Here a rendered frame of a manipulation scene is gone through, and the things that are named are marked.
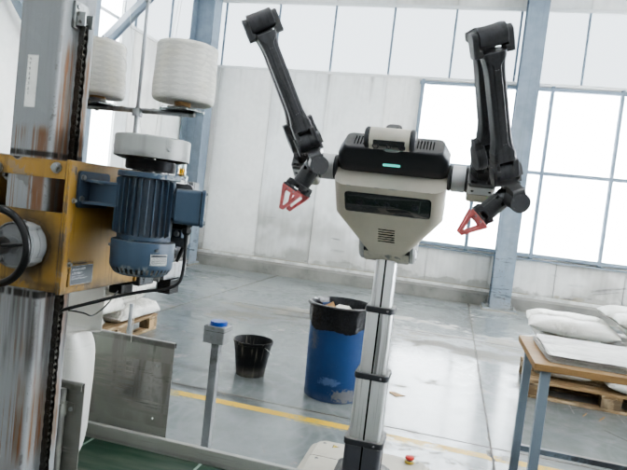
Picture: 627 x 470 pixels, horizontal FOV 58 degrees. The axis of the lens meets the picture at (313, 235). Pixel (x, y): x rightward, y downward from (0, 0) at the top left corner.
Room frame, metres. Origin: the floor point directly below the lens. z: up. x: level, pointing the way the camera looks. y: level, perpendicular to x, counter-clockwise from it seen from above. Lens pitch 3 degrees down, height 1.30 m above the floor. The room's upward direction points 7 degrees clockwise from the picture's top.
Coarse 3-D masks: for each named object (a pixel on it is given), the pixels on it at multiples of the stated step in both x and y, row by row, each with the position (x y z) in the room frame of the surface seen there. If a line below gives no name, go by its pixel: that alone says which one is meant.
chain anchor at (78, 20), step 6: (78, 6) 1.35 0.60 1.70; (84, 6) 1.37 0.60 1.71; (78, 12) 1.35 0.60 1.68; (84, 12) 1.35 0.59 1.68; (78, 18) 1.35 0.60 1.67; (84, 18) 1.35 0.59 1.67; (90, 18) 1.38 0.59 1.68; (72, 24) 1.35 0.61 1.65; (78, 24) 1.35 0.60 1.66; (84, 24) 1.35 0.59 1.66; (90, 24) 1.38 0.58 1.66; (78, 30) 1.36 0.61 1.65
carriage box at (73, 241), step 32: (0, 160) 1.34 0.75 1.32; (32, 160) 1.32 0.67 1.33; (0, 192) 1.40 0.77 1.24; (64, 192) 1.30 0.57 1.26; (0, 224) 1.34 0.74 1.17; (64, 224) 1.30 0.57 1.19; (96, 224) 1.42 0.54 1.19; (64, 256) 1.31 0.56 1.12; (96, 256) 1.43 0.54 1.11; (32, 288) 1.32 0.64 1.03; (64, 288) 1.32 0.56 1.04
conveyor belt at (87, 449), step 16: (96, 448) 1.92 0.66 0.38; (112, 448) 1.94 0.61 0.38; (128, 448) 1.95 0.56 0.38; (80, 464) 1.80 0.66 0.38; (96, 464) 1.81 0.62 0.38; (112, 464) 1.82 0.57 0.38; (128, 464) 1.83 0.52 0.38; (144, 464) 1.84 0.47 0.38; (160, 464) 1.86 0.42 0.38; (176, 464) 1.87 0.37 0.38; (192, 464) 1.88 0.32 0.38
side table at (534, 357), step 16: (528, 352) 2.55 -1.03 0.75; (528, 368) 2.88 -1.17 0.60; (544, 368) 2.35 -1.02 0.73; (560, 368) 2.33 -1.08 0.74; (576, 368) 2.34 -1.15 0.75; (528, 384) 2.87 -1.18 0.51; (544, 384) 2.37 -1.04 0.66; (624, 384) 2.27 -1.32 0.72; (544, 400) 2.37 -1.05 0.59; (544, 416) 2.37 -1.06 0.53; (512, 448) 2.88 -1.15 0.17; (528, 448) 2.87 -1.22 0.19; (512, 464) 2.88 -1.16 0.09; (528, 464) 2.38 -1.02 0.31; (592, 464) 2.79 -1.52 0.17; (608, 464) 2.78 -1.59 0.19; (624, 464) 2.78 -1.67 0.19
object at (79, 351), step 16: (96, 288) 1.78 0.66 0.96; (96, 304) 1.78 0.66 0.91; (80, 320) 1.79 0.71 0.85; (96, 320) 1.78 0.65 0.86; (80, 336) 1.80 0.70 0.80; (64, 352) 1.75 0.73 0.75; (80, 352) 1.77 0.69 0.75; (64, 368) 1.74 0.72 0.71; (80, 368) 1.77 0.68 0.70; (80, 448) 1.82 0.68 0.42
